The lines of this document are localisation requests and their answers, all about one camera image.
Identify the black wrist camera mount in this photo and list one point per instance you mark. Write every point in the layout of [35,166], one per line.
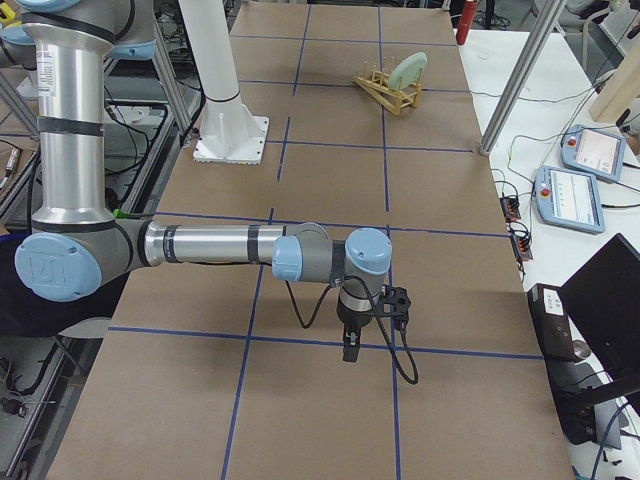
[394,303]

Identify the near teach pendant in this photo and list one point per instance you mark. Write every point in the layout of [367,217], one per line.
[569,199]

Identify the wooden beam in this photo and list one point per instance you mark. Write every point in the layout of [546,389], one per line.
[622,87]

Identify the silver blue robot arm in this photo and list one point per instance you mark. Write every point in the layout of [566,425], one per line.
[77,245]

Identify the black monitor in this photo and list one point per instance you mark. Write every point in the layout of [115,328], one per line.
[602,300]

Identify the orange black connector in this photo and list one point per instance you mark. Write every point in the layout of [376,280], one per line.
[521,248]
[510,208]

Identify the brown paper table cover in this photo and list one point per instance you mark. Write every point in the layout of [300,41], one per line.
[216,373]

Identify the black computer box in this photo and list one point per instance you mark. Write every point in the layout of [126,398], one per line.
[551,324]

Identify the lower orange black connector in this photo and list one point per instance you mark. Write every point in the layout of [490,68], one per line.
[521,248]

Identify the teach pendant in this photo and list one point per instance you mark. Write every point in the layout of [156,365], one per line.
[594,151]
[569,199]

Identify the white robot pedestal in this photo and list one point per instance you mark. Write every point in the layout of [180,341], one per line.
[228,131]

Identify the pale green plate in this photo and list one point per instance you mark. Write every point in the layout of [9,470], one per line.
[409,71]

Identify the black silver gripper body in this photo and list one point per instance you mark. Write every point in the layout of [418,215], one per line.
[351,317]

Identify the far teach pendant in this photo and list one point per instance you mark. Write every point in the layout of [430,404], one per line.
[594,151]

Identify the red cylinder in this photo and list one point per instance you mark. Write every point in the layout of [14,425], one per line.
[466,21]

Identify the upper orange black connector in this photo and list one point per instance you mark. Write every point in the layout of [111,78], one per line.
[510,208]

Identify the wooden dish rack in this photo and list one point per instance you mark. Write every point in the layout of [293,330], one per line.
[374,82]

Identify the aluminium frame post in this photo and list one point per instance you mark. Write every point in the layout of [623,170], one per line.
[536,40]

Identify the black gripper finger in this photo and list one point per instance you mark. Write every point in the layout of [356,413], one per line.
[351,344]

